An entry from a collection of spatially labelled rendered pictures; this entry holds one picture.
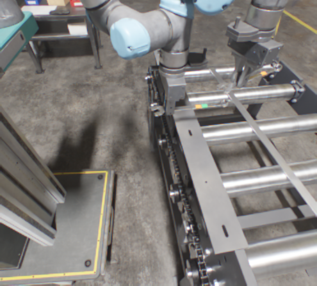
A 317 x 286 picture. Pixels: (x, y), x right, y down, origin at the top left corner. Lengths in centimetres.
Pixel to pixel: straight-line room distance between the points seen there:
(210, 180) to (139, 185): 132
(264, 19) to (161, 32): 25
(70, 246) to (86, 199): 29
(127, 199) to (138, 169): 31
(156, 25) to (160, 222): 157
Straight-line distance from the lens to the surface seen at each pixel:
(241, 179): 100
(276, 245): 95
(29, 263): 160
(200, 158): 69
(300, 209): 122
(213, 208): 63
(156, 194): 189
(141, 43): 43
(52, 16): 310
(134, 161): 206
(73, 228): 155
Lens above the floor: 174
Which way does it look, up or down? 49 degrees down
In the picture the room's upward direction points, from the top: 2 degrees clockwise
